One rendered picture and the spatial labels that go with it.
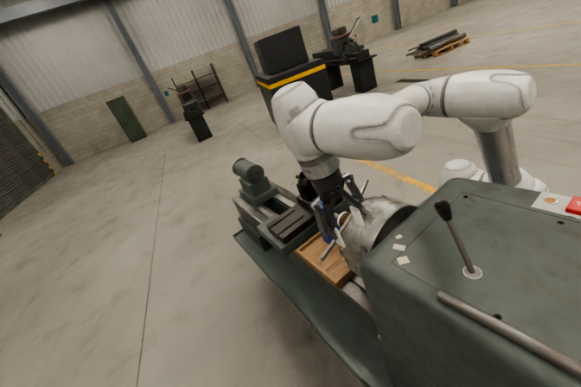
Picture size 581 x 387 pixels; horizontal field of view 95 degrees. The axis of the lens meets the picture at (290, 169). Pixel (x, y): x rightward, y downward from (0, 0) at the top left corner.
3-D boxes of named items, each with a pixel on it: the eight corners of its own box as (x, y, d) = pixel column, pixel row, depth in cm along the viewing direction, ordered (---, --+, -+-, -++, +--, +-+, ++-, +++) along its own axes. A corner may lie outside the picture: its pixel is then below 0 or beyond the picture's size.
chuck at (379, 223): (434, 237, 105) (411, 187, 88) (389, 305, 96) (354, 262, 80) (425, 234, 107) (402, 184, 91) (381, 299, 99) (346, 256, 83)
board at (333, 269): (392, 238, 125) (391, 232, 123) (338, 289, 111) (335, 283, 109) (347, 216, 150) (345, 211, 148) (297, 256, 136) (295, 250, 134)
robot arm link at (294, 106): (284, 161, 62) (324, 168, 52) (252, 100, 55) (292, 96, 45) (313, 136, 67) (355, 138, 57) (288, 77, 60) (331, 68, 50)
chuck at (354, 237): (425, 234, 107) (402, 184, 91) (381, 299, 99) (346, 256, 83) (405, 225, 115) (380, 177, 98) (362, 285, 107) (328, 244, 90)
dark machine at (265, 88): (338, 116, 577) (313, 18, 494) (287, 137, 566) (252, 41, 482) (312, 104, 740) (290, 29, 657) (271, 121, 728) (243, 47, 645)
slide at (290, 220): (343, 199, 153) (341, 193, 151) (284, 244, 137) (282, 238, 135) (323, 191, 168) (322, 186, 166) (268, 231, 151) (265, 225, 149)
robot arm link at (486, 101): (490, 181, 129) (553, 191, 112) (480, 211, 125) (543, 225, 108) (451, 60, 83) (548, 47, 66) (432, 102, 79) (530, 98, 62)
